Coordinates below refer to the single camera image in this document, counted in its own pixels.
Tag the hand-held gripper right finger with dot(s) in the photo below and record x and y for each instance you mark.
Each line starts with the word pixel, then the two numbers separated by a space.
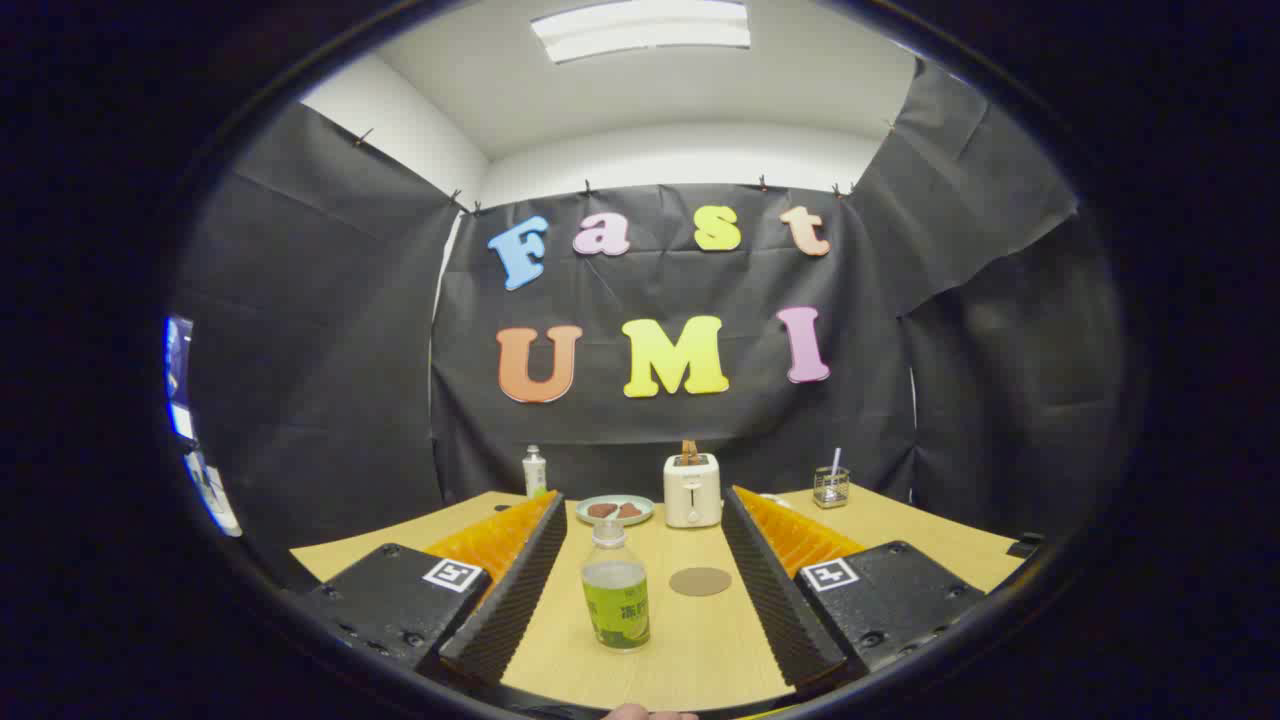
pixel 775 610

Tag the toast slice in toaster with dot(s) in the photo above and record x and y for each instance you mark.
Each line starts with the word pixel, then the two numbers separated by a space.
pixel 690 452

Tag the round brown coaster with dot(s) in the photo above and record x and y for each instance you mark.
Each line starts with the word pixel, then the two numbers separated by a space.
pixel 700 582

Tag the computer monitor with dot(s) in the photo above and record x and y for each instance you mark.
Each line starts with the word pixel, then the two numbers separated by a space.
pixel 205 480

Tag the black table clamp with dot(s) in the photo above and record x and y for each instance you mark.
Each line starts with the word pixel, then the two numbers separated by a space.
pixel 1025 546

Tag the pale green plate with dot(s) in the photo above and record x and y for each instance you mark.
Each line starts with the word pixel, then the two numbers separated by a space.
pixel 612 521

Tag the wooden table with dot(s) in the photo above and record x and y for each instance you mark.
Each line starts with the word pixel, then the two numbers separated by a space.
pixel 690 650

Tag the white toaster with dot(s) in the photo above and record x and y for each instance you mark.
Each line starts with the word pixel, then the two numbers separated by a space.
pixel 692 495

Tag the clear juice bottle green label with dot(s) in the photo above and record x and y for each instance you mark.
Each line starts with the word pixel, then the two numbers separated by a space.
pixel 615 600

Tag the small white bottle green label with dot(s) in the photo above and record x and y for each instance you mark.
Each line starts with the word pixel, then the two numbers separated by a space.
pixel 535 475

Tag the ceiling light panel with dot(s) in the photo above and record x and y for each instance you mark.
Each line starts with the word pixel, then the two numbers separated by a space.
pixel 640 28

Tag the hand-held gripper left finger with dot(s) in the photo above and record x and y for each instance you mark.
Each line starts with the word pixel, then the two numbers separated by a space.
pixel 510 610

